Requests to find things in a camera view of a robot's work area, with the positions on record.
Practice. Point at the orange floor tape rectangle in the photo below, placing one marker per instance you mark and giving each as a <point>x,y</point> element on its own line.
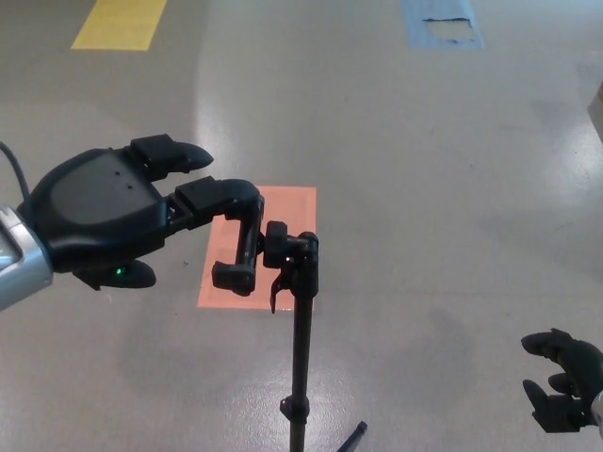
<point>292,212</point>

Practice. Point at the torn blue floor tape rectangle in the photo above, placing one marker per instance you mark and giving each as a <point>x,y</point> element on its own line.
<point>443,23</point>

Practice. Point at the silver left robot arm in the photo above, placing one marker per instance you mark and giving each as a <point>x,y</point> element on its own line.
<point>19,263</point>

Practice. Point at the yellow floor tape rectangle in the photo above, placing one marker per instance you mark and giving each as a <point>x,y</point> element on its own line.
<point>118,23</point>

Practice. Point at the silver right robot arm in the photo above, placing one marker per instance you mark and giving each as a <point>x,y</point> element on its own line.
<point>598,407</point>

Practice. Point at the black tripod phone stand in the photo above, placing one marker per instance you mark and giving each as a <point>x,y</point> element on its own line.
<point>301,329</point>

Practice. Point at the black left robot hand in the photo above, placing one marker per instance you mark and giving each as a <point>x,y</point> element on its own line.
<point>103,212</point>

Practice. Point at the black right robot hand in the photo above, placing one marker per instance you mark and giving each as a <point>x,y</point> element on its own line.
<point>565,381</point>

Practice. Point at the beige box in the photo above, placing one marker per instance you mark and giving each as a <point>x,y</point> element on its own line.
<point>596,113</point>

